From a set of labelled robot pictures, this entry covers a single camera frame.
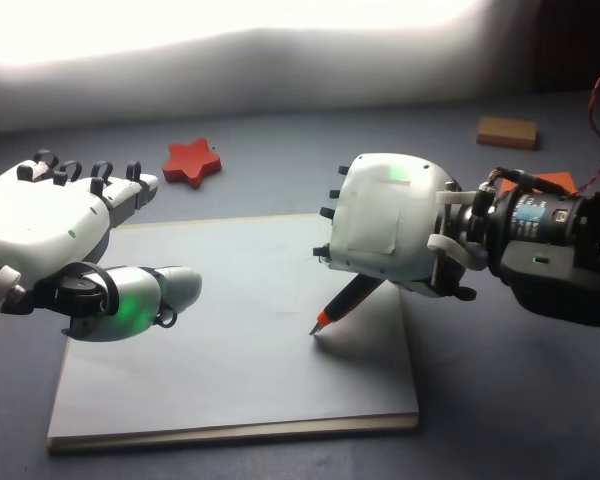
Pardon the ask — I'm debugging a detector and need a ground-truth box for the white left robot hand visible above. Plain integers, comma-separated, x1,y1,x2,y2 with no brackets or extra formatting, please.
0,148,204,344

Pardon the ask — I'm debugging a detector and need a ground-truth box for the tan wooden block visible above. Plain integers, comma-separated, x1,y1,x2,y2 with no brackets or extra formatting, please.
475,115,539,150

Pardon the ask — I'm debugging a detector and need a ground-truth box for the red and black twisted cable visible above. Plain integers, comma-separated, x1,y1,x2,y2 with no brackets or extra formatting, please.
572,59,600,196

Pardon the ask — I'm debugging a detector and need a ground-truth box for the wooden cutting board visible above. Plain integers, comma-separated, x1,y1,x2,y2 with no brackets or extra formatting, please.
46,213,421,455

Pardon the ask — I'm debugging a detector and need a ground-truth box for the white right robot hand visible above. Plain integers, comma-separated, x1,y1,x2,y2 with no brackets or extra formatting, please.
312,152,462,296

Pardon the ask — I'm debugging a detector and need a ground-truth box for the grey table cloth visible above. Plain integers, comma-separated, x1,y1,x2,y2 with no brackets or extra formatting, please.
0,87,600,480

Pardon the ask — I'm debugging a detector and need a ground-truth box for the red star block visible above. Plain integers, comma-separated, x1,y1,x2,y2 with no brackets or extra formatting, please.
160,137,224,191

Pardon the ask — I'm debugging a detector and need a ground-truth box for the orange square block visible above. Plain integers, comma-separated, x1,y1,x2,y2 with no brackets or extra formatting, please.
497,170,579,197

